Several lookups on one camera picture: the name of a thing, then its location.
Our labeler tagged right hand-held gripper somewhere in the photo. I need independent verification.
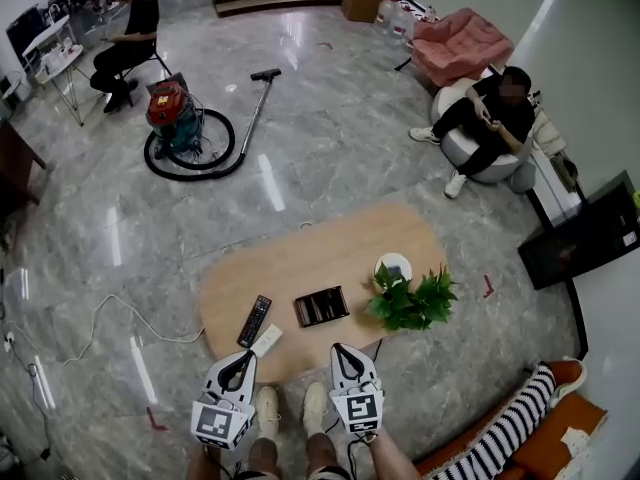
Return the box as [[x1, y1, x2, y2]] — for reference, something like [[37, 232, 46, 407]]
[[327, 341, 386, 437]]

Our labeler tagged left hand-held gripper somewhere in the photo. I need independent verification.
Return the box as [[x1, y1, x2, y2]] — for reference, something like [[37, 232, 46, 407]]
[[191, 349, 259, 452]]

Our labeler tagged white remote control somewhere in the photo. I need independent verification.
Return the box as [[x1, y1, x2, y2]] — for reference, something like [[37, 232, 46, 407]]
[[248, 323, 284, 358]]

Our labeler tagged dark brown remote holder box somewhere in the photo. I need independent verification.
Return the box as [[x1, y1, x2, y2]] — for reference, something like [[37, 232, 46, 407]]
[[293, 285, 351, 329]]

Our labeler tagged black remote control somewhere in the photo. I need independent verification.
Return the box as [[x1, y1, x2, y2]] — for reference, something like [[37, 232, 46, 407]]
[[236, 294, 274, 349]]

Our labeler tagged person's left forearm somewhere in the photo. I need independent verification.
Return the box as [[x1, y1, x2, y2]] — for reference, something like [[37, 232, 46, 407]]
[[187, 445, 226, 480]]

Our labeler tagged person's right forearm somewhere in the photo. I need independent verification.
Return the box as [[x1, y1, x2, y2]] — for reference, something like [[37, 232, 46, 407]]
[[369, 430, 424, 480]]

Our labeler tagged person's left beige shoe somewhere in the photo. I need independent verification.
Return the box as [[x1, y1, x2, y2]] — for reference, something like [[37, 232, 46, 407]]
[[255, 385, 282, 442]]

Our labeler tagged person's beige shoe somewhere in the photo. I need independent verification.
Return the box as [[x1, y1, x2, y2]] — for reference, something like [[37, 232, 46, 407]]
[[255, 385, 282, 442], [302, 381, 329, 437]]

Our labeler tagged person's right beige shoe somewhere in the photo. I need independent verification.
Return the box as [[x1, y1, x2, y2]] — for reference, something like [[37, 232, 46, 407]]
[[302, 381, 329, 437]]

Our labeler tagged person's left leg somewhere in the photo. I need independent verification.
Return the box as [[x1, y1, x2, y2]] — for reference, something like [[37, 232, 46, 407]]
[[248, 435, 281, 477]]

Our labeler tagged person's leg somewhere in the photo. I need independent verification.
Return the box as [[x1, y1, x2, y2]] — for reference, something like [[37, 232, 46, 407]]
[[248, 435, 281, 477], [305, 430, 341, 474]]

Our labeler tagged person's right leg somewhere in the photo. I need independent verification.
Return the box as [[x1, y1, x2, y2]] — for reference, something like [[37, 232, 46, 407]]
[[305, 430, 341, 474]]

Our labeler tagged green potted plant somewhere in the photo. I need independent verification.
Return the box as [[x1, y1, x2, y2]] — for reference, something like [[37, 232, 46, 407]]
[[364, 261, 459, 333]]

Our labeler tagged oval wooden coffee table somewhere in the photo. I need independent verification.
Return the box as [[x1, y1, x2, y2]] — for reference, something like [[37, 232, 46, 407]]
[[198, 202, 449, 384]]

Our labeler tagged white round dish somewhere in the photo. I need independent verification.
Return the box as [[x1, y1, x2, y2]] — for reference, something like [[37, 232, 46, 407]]
[[373, 251, 414, 282]]

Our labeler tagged black white striped blanket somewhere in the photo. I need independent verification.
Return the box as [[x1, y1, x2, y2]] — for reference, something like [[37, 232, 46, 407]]
[[429, 362, 559, 480]]

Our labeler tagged orange sofa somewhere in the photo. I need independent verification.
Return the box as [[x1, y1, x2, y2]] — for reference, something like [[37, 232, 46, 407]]
[[414, 356, 611, 480]]

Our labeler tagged white dotted cloth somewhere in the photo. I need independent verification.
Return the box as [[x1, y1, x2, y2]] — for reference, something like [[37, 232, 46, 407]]
[[559, 425, 606, 474]]

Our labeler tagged white beanbag seat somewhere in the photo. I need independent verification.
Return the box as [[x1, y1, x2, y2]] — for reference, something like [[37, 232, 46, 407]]
[[430, 77, 534, 185]]

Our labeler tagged black glass-door cabinet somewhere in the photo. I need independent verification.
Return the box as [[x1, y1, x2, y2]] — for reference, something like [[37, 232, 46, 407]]
[[517, 170, 640, 291]]

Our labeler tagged grey round cushion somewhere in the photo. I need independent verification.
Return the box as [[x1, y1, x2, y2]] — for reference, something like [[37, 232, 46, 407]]
[[509, 161, 537, 194]]

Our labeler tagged white low bench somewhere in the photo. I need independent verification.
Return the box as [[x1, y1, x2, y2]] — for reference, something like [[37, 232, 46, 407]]
[[524, 107, 589, 229]]

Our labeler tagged red and teal vacuum cleaner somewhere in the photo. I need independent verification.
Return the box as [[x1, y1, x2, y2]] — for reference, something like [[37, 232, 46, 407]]
[[146, 81, 205, 155]]

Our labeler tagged olive bag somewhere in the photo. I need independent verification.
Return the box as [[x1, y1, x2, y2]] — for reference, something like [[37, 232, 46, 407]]
[[552, 150, 581, 189]]

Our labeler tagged grey board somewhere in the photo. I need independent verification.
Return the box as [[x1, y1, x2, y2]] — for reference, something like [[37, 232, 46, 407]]
[[145, 71, 191, 95]]

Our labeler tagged cream tote bag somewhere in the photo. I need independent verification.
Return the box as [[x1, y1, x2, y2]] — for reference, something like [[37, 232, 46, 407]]
[[532, 107, 569, 154]]

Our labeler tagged pink armchair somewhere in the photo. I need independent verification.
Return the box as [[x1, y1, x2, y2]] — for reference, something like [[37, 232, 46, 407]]
[[410, 7, 516, 88]]

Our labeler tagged clear water jug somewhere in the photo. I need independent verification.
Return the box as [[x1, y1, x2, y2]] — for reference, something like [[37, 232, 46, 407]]
[[387, 2, 416, 48], [375, 0, 401, 34]]

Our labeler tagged white side table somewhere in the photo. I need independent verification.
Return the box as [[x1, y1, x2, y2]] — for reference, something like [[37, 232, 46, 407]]
[[34, 42, 101, 127]]

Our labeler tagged white folding table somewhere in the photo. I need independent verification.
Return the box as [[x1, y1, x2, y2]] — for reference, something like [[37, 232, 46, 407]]
[[4, 5, 71, 74]]

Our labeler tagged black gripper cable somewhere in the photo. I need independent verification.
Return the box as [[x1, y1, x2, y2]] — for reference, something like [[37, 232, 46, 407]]
[[322, 337, 386, 480]]

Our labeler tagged white floor cable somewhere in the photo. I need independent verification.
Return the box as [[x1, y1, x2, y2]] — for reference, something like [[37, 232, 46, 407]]
[[62, 293, 206, 367]]

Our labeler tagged black floor cable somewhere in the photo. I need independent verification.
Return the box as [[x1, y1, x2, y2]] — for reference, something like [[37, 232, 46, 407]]
[[0, 267, 56, 462]]

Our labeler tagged black vacuum hose with wand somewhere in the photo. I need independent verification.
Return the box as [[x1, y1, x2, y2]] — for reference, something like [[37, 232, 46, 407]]
[[143, 67, 283, 183]]

